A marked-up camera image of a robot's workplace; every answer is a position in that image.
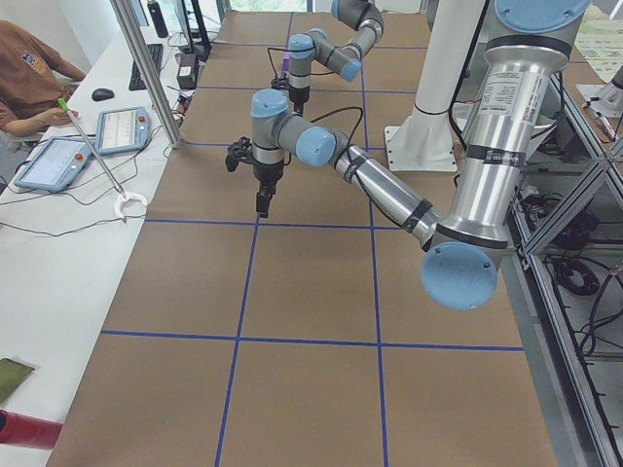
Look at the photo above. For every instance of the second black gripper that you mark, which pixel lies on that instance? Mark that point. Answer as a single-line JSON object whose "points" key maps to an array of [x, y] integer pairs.
{"points": [[297, 94]]}

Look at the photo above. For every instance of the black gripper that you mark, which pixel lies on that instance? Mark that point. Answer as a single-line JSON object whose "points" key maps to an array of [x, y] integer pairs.
{"points": [[268, 172]]}

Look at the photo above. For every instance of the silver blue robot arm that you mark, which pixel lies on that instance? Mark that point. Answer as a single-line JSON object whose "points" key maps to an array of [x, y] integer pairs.
{"points": [[526, 43]]}

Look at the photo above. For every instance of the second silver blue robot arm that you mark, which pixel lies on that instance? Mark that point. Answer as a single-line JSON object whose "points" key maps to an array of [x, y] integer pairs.
{"points": [[363, 18]]}

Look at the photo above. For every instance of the black power brick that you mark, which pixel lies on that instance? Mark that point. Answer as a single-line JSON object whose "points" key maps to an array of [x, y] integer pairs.
{"points": [[188, 71]]}

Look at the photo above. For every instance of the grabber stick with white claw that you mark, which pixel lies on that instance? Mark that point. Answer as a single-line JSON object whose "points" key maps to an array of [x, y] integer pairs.
{"points": [[123, 195]]}

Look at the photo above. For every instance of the brown paper table mat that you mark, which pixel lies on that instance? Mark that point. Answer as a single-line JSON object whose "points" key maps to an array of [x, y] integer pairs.
{"points": [[304, 339]]}

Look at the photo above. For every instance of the teach pendant tablet far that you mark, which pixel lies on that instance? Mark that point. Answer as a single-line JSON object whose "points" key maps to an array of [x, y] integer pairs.
{"points": [[122, 130]]}

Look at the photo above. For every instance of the teach pendant tablet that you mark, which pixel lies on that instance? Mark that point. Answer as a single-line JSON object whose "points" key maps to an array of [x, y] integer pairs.
{"points": [[122, 130], [55, 166]]}

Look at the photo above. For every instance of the black bottle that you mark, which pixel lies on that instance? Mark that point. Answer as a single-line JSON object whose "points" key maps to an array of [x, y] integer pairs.
{"points": [[157, 18]]}

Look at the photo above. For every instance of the black computer mouse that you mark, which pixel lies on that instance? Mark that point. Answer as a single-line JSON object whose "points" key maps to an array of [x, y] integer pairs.
{"points": [[102, 94]]}

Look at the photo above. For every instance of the teach pendant tablet near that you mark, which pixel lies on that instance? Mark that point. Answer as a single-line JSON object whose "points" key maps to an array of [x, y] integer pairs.
{"points": [[55, 166]]}

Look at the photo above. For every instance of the person in brown shirt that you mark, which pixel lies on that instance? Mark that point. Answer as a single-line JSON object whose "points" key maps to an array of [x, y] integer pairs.
{"points": [[30, 88]]}

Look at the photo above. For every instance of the green cloth pouch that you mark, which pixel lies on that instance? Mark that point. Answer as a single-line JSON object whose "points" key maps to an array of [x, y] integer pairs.
{"points": [[12, 374]]}

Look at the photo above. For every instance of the red cylinder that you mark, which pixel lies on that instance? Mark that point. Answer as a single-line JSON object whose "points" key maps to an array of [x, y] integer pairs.
{"points": [[28, 432]]}

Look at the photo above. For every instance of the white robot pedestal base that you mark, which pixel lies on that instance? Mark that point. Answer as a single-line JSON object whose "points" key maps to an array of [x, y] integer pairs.
{"points": [[424, 141]]}

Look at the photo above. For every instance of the aluminium frame post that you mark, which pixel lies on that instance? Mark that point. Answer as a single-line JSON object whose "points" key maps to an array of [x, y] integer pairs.
{"points": [[150, 75]]}

